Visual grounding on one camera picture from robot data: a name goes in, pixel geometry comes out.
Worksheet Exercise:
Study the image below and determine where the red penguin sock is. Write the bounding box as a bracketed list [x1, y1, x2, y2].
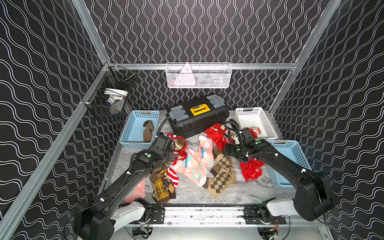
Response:
[249, 127, 262, 139]

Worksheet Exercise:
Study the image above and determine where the brown striped sock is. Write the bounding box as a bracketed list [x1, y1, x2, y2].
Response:
[166, 133, 188, 165]

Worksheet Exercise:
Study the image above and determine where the yellow brown plaid sock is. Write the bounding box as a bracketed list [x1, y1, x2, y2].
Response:
[150, 168, 176, 204]

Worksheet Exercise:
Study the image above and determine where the red white striped sock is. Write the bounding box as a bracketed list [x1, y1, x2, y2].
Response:
[166, 168, 180, 188]

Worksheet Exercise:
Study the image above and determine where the red santa sock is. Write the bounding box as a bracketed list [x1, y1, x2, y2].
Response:
[204, 124, 229, 150]

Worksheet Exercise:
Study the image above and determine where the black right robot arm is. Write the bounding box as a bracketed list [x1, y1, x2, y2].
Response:
[223, 129, 335, 222]

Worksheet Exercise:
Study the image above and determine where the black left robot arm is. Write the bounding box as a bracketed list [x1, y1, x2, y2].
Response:
[73, 134, 175, 240]

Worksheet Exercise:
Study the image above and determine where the left light blue basket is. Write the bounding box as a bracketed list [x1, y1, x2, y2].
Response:
[120, 110, 160, 149]

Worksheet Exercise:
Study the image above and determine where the light blue basket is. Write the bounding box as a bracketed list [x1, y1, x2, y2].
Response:
[120, 110, 160, 149]
[267, 140, 312, 189]

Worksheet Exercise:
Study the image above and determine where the white perforated plastic basket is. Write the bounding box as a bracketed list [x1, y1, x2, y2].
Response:
[235, 107, 277, 140]

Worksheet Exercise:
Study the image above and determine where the right light blue basket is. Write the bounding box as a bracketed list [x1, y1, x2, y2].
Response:
[267, 140, 312, 189]

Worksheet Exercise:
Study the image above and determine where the red snowflake sock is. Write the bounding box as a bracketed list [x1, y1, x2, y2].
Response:
[240, 159, 265, 182]

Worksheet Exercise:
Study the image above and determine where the pink dotted sock centre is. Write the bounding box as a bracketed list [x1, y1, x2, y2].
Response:
[171, 148, 208, 187]

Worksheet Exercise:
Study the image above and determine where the tan argyle sock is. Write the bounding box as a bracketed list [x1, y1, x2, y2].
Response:
[203, 148, 237, 199]

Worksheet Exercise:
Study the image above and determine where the pink patterned sock upper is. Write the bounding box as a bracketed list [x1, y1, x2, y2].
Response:
[199, 135, 214, 165]

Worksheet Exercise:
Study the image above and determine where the pink sock left edge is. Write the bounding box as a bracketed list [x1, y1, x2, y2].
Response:
[124, 179, 146, 203]

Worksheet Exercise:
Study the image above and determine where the black toolbox yellow handle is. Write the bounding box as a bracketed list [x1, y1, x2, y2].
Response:
[167, 94, 229, 139]

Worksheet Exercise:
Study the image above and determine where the black wire wall basket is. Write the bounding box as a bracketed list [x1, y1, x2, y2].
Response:
[86, 67, 139, 123]

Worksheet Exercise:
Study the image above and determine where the clear wall-mounted basket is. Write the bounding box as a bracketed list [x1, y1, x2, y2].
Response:
[165, 63, 233, 89]

